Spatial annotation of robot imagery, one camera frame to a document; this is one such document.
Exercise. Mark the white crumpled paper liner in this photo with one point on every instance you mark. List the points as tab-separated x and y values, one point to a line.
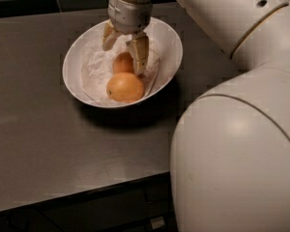
96	70

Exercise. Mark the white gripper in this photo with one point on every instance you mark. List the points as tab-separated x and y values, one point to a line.
130	15

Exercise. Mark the orange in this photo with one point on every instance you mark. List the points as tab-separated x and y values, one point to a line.
123	63
125	87

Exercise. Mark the black left drawer handle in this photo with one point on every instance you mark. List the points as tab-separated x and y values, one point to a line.
18	221

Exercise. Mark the dark drawer front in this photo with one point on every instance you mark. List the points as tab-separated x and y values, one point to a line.
135	207

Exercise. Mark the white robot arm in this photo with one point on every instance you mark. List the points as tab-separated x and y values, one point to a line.
230	151

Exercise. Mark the white oval bowl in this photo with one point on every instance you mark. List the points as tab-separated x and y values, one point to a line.
169	48

